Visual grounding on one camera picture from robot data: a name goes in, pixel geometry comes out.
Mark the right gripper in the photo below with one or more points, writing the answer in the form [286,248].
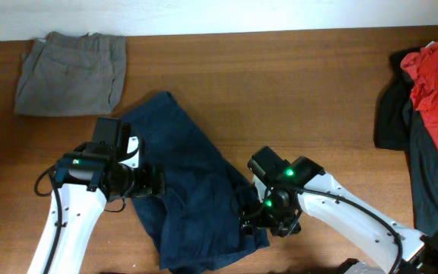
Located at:
[287,224]

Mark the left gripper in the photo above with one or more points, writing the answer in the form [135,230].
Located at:
[147,186]

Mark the navy blue shorts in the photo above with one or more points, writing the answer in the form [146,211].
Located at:
[192,225]

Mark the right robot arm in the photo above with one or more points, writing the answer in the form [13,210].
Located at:
[393,247]

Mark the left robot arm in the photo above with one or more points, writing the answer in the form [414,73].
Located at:
[84,181]

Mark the folded grey shorts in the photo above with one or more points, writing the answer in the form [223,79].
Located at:
[72,76]

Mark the black garment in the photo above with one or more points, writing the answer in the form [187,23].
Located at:
[393,107]

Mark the dark grey garment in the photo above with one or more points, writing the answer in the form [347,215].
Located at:
[423,169]

